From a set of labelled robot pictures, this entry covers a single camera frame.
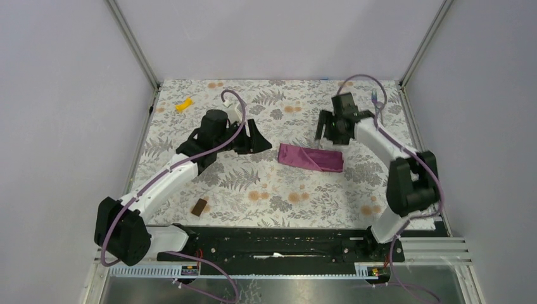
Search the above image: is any brown rectangular block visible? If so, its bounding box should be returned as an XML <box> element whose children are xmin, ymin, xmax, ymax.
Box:
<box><xmin>191</xmin><ymin>198</ymin><xmax>208</xmax><ymax>217</ymax></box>

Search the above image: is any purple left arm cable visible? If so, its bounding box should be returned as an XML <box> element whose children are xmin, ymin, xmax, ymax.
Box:
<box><xmin>99</xmin><ymin>89</ymin><xmax>242</xmax><ymax>304</ymax></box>

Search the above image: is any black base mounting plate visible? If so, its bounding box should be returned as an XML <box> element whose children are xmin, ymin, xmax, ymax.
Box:
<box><xmin>157</xmin><ymin>226</ymin><xmax>405</xmax><ymax>274</ymax></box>

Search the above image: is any slotted grey cable duct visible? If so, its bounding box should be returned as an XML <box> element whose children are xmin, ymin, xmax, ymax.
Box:
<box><xmin>109</xmin><ymin>264</ymin><xmax>380</xmax><ymax>281</ymax></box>

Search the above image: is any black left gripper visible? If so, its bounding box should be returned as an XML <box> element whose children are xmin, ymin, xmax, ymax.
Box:
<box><xmin>214</xmin><ymin>118</ymin><xmax>272</xmax><ymax>155</ymax></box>

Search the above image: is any floral patterned table mat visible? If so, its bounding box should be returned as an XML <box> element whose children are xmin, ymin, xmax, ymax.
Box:
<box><xmin>132</xmin><ymin>80</ymin><xmax>412</xmax><ymax>229</ymax></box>

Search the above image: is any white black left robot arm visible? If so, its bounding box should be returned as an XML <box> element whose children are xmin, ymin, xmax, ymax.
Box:
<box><xmin>94</xmin><ymin>110</ymin><xmax>272</xmax><ymax>267</ymax></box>

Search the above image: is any iridescent fork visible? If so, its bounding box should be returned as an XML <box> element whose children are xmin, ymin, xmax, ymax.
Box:
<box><xmin>370</xmin><ymin>90</ymin><xmax>381</xmax><ymax>111</ymax></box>

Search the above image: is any yellow plastic block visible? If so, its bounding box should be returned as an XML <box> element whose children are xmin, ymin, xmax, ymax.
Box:
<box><xmin>175</xmin><ymin>98</ymin><xmax>193</xmax><ymax>113</ymax></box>

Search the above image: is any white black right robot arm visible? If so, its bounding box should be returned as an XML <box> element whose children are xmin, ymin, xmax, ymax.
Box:
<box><xmin>315</xmin><ymin>93</ymin><xmax>444</xmax><ymax>261</ymax></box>

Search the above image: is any purple cloth napkin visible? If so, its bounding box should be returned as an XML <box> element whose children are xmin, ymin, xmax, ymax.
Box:
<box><xmin>277</xmin><ymin>143</ymin><xmax>344</xmax><ymax>173</ymax></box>

